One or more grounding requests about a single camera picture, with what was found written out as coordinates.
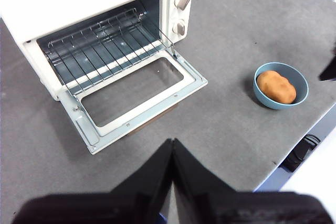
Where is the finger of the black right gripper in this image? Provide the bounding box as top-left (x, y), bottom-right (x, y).
top-left (319, 57), bottom-right (336, 82)

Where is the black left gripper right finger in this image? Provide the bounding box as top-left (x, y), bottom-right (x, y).
top-left (172, 138), bottom-right (334, 224)

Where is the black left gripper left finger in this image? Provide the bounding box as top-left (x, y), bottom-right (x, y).
top-left (12, 138), bottom-right (174, 224)

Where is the blue bowl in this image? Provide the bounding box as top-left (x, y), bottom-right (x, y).
top-left (253, 62), bottom-right (309, 111)

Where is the brown potato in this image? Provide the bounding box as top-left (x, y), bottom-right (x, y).
top-left (256, 70), bottom-right (297, 104)

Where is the beige oven door handle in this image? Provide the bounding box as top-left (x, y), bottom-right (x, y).
top-left (125, 102), bottom-right (182, 138)

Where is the beige oven knob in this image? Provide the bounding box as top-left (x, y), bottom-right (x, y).
top-left (174, 0), bottom-right (192, 12)
top-left (172, 19), bottom-right (187, 36)

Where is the black power adapter with cable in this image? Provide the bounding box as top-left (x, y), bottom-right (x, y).
top-left (285, 134), bottom-right (321, 173)

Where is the metal wire oven rack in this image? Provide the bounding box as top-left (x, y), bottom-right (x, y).
top-left (43, 7), bottom-right (176, 96)

